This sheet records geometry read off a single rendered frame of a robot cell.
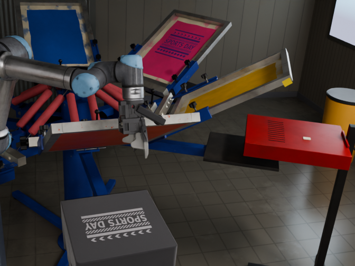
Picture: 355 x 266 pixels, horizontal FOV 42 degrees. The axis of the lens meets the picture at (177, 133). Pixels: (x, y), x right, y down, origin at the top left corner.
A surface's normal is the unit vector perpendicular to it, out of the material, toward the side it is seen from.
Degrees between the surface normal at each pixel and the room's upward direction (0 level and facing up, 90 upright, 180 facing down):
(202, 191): 0
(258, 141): 0
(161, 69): 32
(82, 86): 90
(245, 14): 90
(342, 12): 90
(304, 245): 0
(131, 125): 73
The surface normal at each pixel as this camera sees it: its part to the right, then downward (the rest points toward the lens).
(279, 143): 0.07, -0.91
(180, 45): -0.28, -0.62
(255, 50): 0.26, 0.42
